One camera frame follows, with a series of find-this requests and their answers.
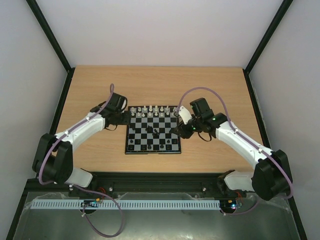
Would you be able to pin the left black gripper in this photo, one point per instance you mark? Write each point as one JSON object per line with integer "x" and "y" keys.
{"x": 127, "y": 119}

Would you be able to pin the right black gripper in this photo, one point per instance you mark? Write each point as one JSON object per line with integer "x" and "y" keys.
{"x": 183, "y": 129}

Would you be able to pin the black and white chessboard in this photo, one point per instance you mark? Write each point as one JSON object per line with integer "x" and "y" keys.
{"x": 137, "y": 139}

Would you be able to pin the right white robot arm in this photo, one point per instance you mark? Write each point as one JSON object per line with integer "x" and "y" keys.
{"x": 271, "y": 173}

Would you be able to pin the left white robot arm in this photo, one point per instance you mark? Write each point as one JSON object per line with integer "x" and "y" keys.
{"x": 54, "y": 158}

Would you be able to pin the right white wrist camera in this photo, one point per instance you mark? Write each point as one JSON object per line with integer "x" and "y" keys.
{"x": 184, "y": 114}

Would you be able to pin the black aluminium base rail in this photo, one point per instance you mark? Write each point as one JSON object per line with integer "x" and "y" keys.
{"x": 203, "y": 185}

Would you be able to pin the left black frame post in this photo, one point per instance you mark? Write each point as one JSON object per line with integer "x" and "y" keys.
{"x": 41, "y": 19}

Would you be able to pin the black frame post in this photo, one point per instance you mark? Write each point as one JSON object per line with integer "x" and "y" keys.
{"x": 41, "y": 19}
{"x": 272, "y": 27}

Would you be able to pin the white slotted cable duct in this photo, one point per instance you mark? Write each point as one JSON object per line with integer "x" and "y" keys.
{"x": 77, "y": 204}

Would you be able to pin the right black frame post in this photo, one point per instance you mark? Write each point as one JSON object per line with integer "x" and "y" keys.
{"x": 272, "y": 27}

